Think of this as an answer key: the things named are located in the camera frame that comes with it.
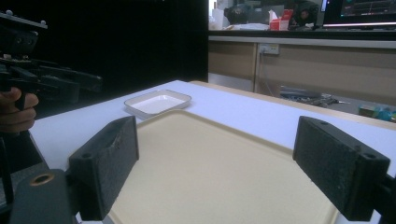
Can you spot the teal packet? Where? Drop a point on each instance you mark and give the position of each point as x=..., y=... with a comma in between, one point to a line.
x=379, y=113

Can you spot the white bag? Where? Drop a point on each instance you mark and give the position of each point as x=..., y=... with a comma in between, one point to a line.
x=216, y=19

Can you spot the beige plastic tray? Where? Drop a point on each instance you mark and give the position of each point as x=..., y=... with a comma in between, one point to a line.
x=214, y=174

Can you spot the computer monitor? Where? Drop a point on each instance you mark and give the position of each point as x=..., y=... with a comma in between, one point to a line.
x=361, y=12

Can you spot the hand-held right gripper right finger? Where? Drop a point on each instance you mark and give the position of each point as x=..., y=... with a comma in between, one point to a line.
x=334, y=161

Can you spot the black round device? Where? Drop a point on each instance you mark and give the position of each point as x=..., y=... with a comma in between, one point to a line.
x=236, y=14
x=305, y=13

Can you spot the wooden counter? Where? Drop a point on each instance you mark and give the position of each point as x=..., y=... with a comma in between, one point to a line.
x=311, y=62

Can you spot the red and white box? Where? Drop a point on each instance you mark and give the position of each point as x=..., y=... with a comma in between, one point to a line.
x=280, y=21

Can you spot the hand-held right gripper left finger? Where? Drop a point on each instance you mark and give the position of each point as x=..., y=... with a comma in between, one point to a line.
x=104, y=165

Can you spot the white wall socket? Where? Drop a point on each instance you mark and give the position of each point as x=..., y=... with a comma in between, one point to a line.
x=269, y=48

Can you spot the white rectangular dish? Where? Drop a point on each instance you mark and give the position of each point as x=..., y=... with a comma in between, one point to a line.
x=158, y=104

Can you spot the black curtain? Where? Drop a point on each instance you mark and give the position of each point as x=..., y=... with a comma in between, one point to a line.
x=130, y=40

